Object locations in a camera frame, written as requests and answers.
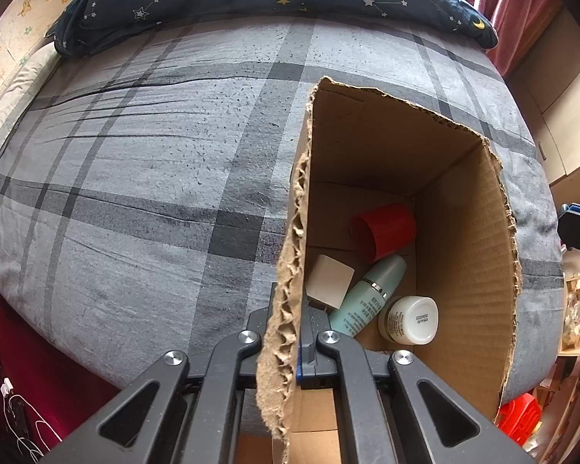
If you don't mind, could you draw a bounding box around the white cream jar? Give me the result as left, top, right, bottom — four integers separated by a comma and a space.
378, 296, 440, 346

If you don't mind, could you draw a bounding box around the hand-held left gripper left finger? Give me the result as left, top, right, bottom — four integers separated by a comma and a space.
39, 280, 278, 464

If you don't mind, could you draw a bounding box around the cardboard box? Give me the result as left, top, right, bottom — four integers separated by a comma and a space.
256, 76, 523, 464

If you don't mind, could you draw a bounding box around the maroon cloth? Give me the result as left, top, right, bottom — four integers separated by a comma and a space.
0, 278, 121, 464

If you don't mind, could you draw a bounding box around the grey plaid bed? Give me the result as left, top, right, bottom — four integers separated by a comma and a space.
0, 12, 566, 438

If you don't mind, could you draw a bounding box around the pale green cosmetic bottle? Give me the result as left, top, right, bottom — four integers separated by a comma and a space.
328, 254, 408, 339

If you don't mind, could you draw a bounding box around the red curtain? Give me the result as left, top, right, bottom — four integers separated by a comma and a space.
459, 0, 564, 78

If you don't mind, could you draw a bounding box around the red plastic crate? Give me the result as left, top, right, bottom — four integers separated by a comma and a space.
495, 394, 543, 445

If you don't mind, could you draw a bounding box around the red plastic cup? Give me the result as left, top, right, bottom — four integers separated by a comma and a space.
349, 203, 417, 264

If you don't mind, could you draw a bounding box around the white charger plug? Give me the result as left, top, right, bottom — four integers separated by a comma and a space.
305, 254, 356, 311

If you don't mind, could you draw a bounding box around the beige pillow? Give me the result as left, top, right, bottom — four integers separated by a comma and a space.
0, 41, 63, 184

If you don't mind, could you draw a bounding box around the white cable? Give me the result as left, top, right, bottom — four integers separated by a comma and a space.
0, 379, 63, 460

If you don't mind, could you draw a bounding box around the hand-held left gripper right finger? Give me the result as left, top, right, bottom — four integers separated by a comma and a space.
296, 295, 537, 464

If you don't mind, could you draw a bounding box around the cream wardrobe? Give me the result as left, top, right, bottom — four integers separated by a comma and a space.
505, 5, 580, 189

